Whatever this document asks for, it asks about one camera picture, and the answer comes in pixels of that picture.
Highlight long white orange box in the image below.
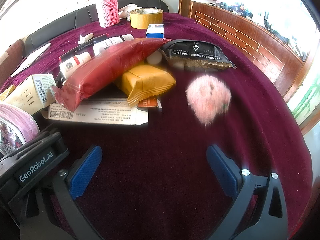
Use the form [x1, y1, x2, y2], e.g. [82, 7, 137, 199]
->
[41, 97, 162, 125]

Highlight white cardboard medicine box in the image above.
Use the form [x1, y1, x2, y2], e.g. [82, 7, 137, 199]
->
[4, 74, 56, 115]

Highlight red foil snack bag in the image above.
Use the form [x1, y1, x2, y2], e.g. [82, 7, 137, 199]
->
[52, 37, 169, 112]

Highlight white pill bottle red label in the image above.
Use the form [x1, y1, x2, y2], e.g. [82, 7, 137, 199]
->
[60, 51, 91, 79]

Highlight pink fluffy pompom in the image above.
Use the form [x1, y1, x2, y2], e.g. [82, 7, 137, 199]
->
[185, 75, 232, 126]

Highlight black marker red cap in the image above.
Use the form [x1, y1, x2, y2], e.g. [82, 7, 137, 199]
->
[59, 34, 108, 62]

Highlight white bottle green label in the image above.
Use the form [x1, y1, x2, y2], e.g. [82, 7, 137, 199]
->
[93, 34, 134, 56]

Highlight maroon velvet bedspread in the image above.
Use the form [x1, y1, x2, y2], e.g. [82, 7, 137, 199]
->
[0, 11, 314, 240]

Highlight yellow snack packet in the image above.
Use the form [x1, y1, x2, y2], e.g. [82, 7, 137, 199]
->
[114, 65, 176, 106]

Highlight white notepad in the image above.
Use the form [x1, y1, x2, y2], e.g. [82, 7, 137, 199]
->
[10, 42, 52, 78]

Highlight small white crumpled tissue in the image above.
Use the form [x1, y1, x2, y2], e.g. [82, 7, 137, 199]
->
[78, 33, 94, 45]

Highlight brown wooden cabinet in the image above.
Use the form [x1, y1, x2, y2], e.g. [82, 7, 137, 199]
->
[178, 0, 315, 102]

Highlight black grain bag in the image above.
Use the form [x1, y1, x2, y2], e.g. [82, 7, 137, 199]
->
[161, 39, 237, 72]

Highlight blue white small box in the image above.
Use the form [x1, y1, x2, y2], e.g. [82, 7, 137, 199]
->
[145, 24, 164, 38]

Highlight pink knitted bottle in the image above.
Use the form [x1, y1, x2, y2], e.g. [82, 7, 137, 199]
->
[95, 0, 120, 28]

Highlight white plush toy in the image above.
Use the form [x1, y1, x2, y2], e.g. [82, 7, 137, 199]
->
[118, 3, 137, 21]

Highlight yellow tape roll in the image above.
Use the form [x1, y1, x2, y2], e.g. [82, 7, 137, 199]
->
[130, 8, 163, 29]

